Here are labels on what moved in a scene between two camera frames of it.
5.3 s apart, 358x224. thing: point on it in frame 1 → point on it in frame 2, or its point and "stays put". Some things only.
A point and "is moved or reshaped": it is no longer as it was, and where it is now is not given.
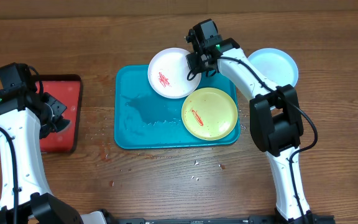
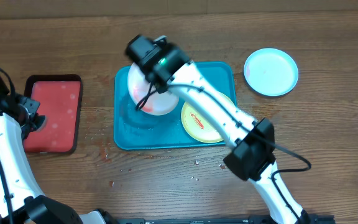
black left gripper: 59,107 → 35,106
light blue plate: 275,65 stays put
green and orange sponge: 61,124 is moved or reshaped
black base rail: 308,219 stays put
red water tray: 66,88 stays put
